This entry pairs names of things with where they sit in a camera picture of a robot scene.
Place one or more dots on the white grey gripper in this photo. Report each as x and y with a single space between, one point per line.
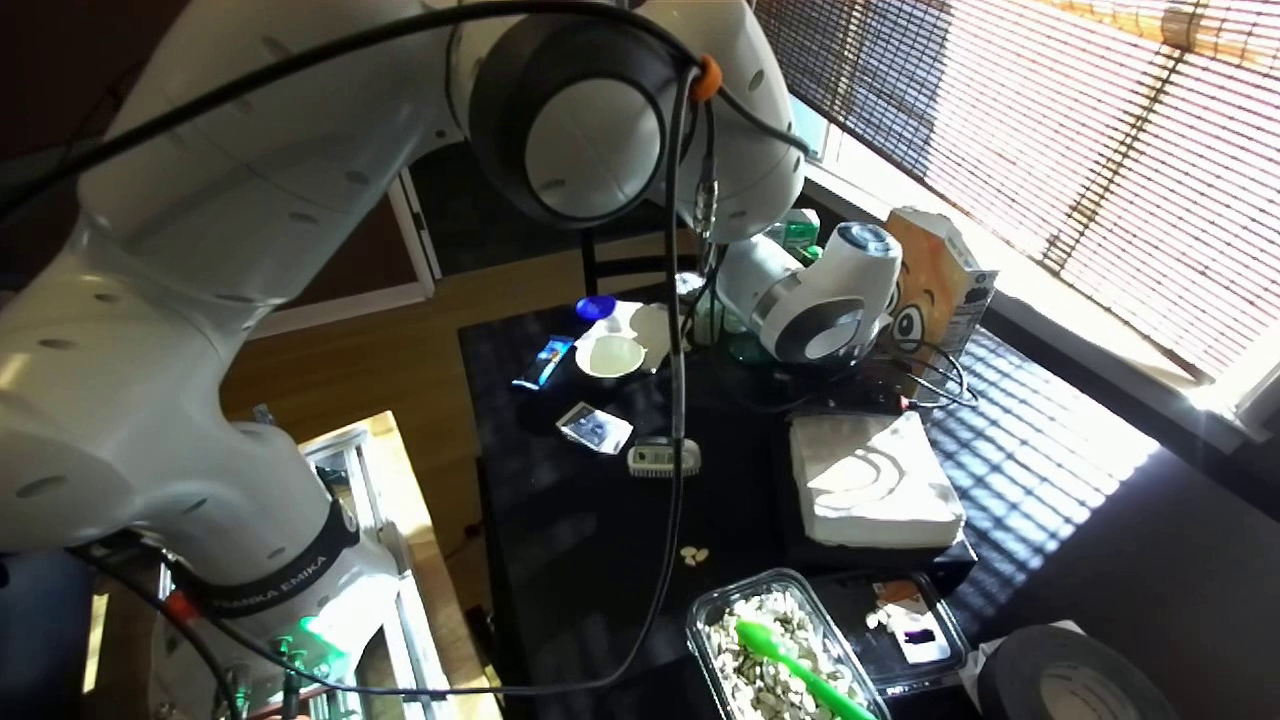
825 310

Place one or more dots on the small white grey device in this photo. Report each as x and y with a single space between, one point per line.
661 460

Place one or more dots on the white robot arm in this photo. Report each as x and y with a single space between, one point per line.
246 152

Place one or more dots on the brown paper bag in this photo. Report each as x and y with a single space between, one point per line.
943 284

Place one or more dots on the white tissue stack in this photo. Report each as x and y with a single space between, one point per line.
870 481

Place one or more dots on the blue bottle cap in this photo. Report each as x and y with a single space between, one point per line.
595 310

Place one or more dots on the white blue sachet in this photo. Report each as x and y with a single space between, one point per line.
595 429

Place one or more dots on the blue snack packet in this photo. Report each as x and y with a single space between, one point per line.
544 362

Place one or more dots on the small yellow crumb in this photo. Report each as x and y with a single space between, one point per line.
688 553

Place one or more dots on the clear case with card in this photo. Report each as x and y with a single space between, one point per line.
908 616

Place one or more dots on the green plastic fork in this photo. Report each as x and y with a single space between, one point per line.
756 640

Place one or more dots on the window blinds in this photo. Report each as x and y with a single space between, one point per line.
1125 145

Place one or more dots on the clear plastic food container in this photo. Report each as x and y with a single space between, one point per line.
756 691

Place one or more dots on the black tape roll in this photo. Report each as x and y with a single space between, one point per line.
1060 673

